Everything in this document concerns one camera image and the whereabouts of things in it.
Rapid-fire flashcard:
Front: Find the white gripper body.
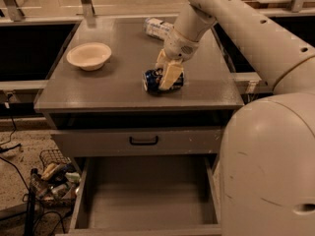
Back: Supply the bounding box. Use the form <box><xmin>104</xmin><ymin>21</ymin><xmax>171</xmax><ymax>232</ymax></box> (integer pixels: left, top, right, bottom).
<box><xmin>163</xmin><ymin>29</ymin><xmax>199</xmax><ymax>61</ymax></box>

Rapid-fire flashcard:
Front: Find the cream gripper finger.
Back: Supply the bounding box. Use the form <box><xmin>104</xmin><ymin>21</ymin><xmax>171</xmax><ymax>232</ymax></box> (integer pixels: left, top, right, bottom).
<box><xmin>155</xmin><ymin>49</ymin><xmax>170</xmax><ymax>69</ymax></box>
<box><xmin>158</xmin><ymin>61</ymin><xmax>183</xmax><ymax>90</ymax></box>

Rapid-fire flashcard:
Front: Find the blue pepsi can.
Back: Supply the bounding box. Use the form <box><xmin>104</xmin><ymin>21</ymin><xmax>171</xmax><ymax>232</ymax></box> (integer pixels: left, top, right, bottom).
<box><xmin>142</xmin><ymin>68</ymin><xmax>184</xmax><ymax>94</ymax></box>

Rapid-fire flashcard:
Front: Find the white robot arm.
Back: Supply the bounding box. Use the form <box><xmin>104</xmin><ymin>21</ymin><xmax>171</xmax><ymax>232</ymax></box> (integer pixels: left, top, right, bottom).
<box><xmin>157</xmin><ymin>0</ymin><xmax>315</xmax><ymax>236</ymax></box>

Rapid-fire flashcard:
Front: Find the closed grey top drawer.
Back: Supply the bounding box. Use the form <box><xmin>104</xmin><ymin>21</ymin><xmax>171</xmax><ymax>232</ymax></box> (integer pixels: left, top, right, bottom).
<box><xmin>51</xmin><ymin>127</ymin><xmax>222</xmax><ymax>157</ymax></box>

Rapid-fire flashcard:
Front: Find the grey drawer cabinet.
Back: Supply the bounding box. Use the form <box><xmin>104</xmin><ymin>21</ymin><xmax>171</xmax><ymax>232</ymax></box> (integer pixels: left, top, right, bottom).
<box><xmin>33</xmin><ymin>16</ymin><xmax>245</xmax><ymax>236</ymax></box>

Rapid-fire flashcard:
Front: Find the open grey middle drawer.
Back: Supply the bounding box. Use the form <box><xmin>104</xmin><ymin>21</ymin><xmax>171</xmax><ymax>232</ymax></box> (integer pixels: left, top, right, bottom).
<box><xmin>59</xmin><ymin>155</ymin><xmax>221</xmax><ymax>236</ymax></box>

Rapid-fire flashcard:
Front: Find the clear plastic water bottle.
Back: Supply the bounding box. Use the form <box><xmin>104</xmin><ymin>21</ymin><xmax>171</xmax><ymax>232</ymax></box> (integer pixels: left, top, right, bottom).
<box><xmin>144</xmin><ymin>18</ymin><xmax>173</xmax><ymax>40</ymax></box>

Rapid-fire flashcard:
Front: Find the white paper bowl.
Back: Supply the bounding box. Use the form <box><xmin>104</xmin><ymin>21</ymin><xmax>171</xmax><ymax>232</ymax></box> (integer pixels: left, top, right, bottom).
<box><xmin>66</xmin><ymin>42</ymin><xmax>112</xmax><ymax>71</ymax></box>

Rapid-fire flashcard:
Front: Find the black drawer handle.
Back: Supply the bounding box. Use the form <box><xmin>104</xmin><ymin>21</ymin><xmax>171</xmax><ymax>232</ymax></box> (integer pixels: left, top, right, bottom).
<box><xmin>129</xmin><ymin>136</ymin><xmax>159</xmax><ymax>146</ymax></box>

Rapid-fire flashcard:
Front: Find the metal railing frame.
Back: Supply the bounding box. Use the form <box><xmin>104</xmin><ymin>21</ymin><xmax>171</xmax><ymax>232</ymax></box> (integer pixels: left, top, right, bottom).
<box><xmin>1</xmin><ymin>0</ymin><xmax>315</xmax><ymax>94</ymax></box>

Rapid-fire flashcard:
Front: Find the wire basket of items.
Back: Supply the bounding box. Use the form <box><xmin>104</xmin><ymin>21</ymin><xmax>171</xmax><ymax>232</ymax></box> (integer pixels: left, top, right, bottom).
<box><xmin>30</xmin><ymin>149</ymin><xmax>81</xmax><ymax>207</ymax></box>

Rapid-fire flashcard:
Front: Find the black floor cable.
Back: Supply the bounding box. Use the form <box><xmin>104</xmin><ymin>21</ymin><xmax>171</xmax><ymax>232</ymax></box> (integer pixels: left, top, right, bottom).
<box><xmin>0</xmin><ymin>93</ymin><xmax>31</xmax><ymax>192</ymax></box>

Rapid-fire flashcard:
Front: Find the black stand post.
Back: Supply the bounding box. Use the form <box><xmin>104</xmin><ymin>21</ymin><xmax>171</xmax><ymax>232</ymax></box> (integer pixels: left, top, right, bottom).
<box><xmin>24</xmin><ymin>189</ymin><xmax>35</xmax><ymax>236</ymax></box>

